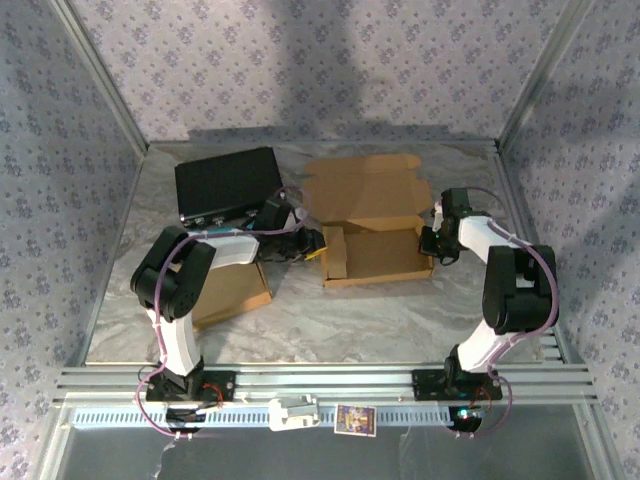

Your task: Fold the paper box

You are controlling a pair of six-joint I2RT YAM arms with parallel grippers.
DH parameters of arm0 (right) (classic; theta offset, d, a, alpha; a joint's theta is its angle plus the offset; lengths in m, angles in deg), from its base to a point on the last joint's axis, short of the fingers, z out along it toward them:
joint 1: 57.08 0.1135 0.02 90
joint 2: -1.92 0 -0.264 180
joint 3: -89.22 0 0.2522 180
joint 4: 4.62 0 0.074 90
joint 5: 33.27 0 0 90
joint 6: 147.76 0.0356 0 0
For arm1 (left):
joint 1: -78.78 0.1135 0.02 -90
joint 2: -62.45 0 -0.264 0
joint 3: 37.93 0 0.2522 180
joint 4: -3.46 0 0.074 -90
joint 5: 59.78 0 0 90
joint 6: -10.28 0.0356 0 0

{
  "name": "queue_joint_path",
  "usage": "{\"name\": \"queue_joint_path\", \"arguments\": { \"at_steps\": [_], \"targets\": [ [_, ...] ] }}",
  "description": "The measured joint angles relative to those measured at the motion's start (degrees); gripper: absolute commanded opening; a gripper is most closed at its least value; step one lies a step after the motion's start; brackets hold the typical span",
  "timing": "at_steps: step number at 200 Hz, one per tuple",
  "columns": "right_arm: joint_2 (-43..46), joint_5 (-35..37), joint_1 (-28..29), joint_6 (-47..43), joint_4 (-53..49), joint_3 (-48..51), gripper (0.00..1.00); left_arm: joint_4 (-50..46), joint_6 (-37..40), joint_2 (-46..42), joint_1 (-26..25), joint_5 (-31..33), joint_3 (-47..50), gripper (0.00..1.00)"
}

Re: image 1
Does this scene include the colourful picture card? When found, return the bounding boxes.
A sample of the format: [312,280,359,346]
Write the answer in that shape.
[333,403,378,439]

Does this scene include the brown cardboard mailer box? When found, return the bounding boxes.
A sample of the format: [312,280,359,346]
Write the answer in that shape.
[192,259,274,331]
[302,153,436,290]

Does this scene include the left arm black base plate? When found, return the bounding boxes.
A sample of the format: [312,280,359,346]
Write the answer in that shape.
[144,369,237,403]

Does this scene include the white plastic bracket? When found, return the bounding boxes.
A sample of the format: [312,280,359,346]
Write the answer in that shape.
[267,393,322,433]

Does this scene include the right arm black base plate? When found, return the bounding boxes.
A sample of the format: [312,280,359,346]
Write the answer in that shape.
[411,368,504,402]

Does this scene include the aluminium frame post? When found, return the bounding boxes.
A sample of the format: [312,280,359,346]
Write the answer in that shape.
[49,0,151,151]
[494,0,597,151]

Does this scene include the thin aluminium table rail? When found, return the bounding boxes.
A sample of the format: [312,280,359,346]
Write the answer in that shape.
[147,139,501,150]

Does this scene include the aluminium side rail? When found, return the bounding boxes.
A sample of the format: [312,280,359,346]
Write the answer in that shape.
[494,142,589,369]
[64,144,151,369]

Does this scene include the white slotted cable duct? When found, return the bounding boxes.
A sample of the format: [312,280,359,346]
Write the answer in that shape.
[71,405,489,430]

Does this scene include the black controller board with lights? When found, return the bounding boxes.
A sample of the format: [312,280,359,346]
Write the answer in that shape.
[446,405,487,435]

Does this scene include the black hard case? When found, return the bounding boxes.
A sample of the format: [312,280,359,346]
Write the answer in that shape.
[174,146,286,226]

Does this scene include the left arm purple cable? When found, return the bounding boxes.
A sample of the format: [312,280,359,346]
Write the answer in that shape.
[130,185,313,442]

